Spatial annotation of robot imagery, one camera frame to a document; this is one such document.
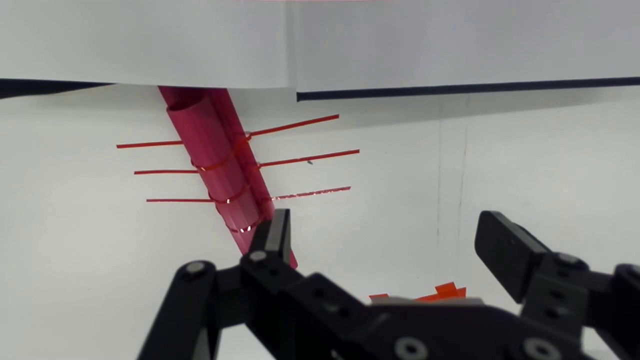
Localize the red marker piece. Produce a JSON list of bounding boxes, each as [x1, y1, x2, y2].
[[158, 87, 299, 272]]

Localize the white round table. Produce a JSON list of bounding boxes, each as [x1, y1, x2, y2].
[[0, 82, 640, 360]]

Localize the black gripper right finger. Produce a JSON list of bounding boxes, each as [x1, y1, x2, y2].
[[474, 211, 640, 360]]

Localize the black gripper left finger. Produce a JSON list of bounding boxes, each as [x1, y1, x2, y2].
[[138, 208, 368, 360]]

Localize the dark blue hardcover book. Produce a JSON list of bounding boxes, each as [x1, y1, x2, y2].
[[0, 0, 640, 104]]

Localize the thin red strip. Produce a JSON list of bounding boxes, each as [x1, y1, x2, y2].
[[114, 113, 342, 151], [131, 148, 362, 179], [143, 184, 353, 207]]

